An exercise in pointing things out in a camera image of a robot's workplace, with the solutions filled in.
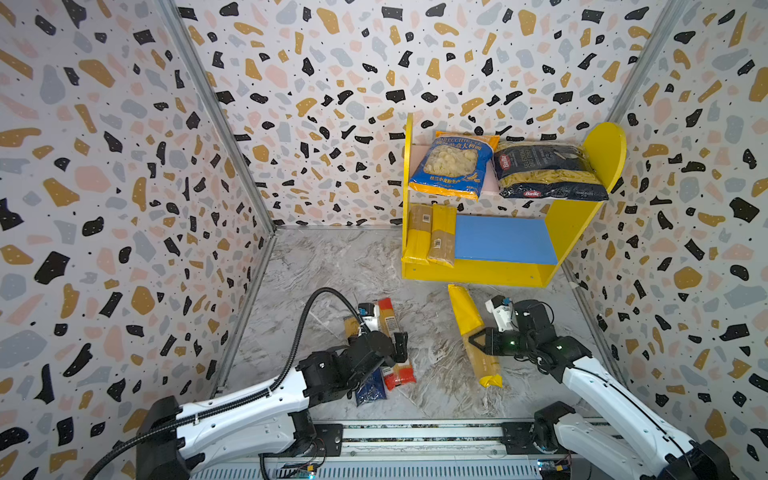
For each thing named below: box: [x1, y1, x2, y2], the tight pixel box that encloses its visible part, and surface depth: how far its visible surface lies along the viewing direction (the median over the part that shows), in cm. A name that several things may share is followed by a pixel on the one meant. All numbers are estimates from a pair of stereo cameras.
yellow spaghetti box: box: [448, 284, 503, 388], surface depth 81 cm
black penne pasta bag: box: [493, 141, 609, 201], surface depth 74 cm
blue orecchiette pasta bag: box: [408, 131, 500, 201], surface depth 78 cm
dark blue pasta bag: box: [355, 368, 387, 407], surface depth 81 cm
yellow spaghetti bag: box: [402, 203, 433, 266], surface depth 99 cm
